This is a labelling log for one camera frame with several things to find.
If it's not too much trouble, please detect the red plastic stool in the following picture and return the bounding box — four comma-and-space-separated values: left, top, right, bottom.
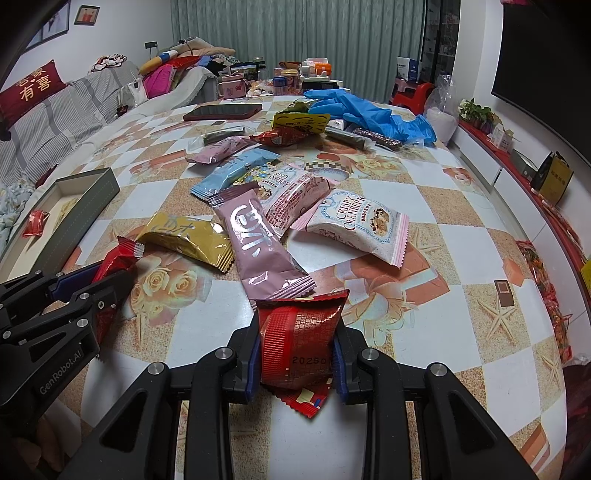
390, 82, 437, 116

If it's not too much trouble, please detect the pale yellow snack packet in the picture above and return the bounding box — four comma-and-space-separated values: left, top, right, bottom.
53, 196, 86, 232

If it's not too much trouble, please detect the white red TV cabinet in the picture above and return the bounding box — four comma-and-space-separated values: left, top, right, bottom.
455, 117, 591, 287

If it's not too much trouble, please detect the white orange box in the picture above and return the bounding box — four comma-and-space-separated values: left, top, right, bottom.
302, 59, 333, 78

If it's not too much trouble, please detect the dark bar in clear wrapper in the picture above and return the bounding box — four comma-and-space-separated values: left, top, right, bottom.
189, 124, 247, 148

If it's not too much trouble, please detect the red wall picture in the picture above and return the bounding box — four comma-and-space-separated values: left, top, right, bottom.
74, 4, 101, 26

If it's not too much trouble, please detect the bright yellow snack packet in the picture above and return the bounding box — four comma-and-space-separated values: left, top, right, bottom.
272, 113, 332, 134

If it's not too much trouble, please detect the gold snack packet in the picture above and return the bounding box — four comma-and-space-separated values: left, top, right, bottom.
136, 212, 234, 274

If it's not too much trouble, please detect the black picture frame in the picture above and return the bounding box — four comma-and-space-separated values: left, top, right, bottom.
41, 0, 71, 41

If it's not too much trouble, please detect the pile of clothes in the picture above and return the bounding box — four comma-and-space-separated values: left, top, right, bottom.
171, 37, 236, 70

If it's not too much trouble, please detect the floral yellow snack packet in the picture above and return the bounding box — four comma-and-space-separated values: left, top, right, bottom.
242, 159, 289, 190

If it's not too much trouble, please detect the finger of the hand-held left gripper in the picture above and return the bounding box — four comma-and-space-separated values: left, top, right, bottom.
69, 267, 139, 325
0, 261, 106, 305

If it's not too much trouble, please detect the white pink snack packet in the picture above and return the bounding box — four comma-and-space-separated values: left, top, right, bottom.
291, 188, 411, 268
259, 167, 340, 232

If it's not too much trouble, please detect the grey-green cardboard box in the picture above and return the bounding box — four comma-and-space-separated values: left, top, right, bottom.
0, 167, 121, 278

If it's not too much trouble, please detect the black case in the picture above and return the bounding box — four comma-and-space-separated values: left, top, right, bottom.
302, 78, 345, 95

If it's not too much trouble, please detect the red orange snack packet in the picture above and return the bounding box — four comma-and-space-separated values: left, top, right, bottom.
249, 127, 312, 147

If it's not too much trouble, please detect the dark flat case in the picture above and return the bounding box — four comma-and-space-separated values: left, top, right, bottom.
183, 104, 263, 123

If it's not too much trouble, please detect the grey-green curtain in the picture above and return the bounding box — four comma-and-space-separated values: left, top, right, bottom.
171, 0, 428, 104

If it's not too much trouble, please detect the long mauve snack packet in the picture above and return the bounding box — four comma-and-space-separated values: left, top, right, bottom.
207, 181, 316, 300

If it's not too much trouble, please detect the yellow black paper bag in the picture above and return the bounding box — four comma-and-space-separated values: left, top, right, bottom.
530, 151, 574, 206

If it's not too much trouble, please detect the clear plastic bag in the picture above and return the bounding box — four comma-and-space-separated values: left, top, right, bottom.
422, 74, 460, 144

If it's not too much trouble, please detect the dark red snack packet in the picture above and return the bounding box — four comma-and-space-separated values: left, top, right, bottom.
22, 210, 51, 238
90, 236, 145, 358
254, 290, 350, 418

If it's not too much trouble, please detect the person's left hand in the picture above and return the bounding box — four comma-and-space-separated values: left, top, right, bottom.
9, 429, 65, 480

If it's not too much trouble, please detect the light blue floral blanket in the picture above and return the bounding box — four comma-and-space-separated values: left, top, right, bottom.
0, 180, 35, 250

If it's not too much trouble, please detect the yellow blue bolster pillow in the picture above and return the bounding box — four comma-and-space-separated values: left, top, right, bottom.
139, 52, 178, 75

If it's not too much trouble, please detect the light blue snack packet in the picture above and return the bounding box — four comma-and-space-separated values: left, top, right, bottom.
190, 148, 281, 201

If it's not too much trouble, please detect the pink garment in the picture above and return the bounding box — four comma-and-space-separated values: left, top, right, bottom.
143, 65, 178, 97

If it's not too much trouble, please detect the red cushion with gold characters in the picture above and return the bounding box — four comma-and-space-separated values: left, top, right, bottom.
0, 60, 69, 123

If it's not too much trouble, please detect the black television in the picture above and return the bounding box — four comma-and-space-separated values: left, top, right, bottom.
490, 0, 591, 164

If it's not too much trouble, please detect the dark green bar packet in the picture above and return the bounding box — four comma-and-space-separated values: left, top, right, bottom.
323, 126, 370, 149

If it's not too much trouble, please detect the blue tin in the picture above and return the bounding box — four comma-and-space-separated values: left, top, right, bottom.
272, 68, 298, 90

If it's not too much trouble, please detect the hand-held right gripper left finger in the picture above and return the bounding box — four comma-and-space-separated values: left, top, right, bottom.
58, 318, 262, 480

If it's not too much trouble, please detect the blue white box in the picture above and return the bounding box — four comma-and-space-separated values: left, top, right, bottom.
397, 56, 423, 83

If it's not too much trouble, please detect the glass display cabinet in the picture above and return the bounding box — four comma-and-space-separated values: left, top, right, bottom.
422, 0, 462, 88

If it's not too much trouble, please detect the short pink snack packet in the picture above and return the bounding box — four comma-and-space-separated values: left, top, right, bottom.
186, 136, 257, 165

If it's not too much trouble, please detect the blue nitrile glove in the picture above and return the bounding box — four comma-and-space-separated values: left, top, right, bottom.
302, 89, 370, 114
344, 99, 437, 146

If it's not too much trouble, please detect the white red patterned cloth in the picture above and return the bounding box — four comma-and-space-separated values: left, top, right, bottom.
88, 54, 127, 73

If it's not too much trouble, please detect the grey box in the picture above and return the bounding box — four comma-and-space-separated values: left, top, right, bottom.
512, 150, 541, 178

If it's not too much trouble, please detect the small white house box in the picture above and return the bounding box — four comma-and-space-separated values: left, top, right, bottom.
490, 124, 517, 153

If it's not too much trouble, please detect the checkered printed tablecloth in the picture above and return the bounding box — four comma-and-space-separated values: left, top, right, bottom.
0, 95, 573, 480

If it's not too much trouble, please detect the sofa with grey striped cover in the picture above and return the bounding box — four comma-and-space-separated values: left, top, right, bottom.
0, 69, 220, 259

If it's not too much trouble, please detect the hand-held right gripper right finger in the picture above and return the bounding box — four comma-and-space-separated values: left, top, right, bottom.
330, 318, 539, 480

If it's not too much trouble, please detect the potted green plant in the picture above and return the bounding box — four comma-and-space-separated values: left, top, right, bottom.
457, 98, 502, 134

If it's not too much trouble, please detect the dark brown bar packet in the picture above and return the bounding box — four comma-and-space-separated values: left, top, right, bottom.
353, 128, 416, 151

